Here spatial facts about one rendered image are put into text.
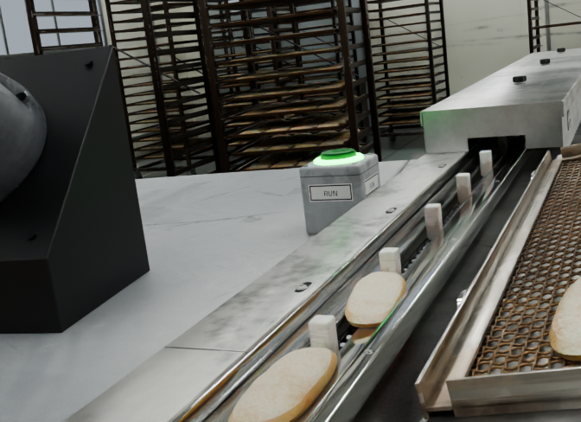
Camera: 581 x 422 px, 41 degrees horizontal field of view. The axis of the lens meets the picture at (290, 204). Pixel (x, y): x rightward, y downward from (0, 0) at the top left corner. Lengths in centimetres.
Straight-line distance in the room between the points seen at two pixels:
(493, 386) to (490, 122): 75
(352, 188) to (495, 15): 686
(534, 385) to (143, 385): 22
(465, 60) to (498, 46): 33
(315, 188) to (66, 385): 38
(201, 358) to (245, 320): 6
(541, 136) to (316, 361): 64
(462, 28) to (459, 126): 667
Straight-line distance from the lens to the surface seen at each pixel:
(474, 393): 29
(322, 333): 45
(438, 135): 104
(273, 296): 53
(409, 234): 69
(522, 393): 29
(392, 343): 45
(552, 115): 101
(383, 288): 53
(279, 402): 39
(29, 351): 64
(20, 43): 677
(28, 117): 72
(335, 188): 82
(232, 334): 47
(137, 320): 66
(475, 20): 767
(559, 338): 33
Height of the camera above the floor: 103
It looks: 12 degrees down
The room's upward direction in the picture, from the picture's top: 7 degrees counter-clockwise
